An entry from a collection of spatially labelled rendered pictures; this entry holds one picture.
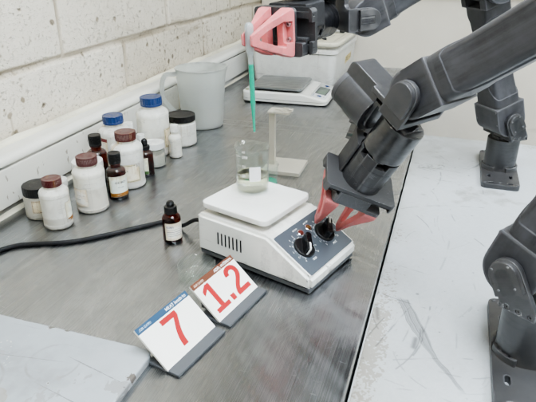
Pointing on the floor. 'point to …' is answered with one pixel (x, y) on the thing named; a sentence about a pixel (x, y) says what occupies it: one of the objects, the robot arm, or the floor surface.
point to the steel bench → (269, 377)
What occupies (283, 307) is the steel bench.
